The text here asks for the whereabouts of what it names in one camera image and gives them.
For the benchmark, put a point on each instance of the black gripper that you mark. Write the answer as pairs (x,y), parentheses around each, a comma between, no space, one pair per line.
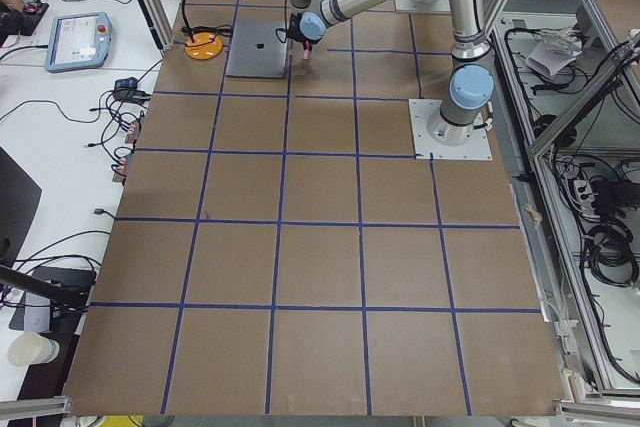
(303,40)

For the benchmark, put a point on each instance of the pink marker pen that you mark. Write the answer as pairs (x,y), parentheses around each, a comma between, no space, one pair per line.
(307,50)

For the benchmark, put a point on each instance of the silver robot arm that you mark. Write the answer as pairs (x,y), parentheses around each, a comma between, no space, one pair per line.
(471,84)

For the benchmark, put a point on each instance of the grey closed laptop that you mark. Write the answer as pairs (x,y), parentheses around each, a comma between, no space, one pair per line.
(256,50)

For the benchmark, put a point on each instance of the blue teach pendant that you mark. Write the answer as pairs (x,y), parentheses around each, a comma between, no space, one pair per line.
(78,42)

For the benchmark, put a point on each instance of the white paper cup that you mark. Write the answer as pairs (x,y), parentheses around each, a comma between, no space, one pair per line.
(31,348)

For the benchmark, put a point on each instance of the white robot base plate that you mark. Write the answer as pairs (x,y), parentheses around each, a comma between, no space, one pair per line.
(434,139)

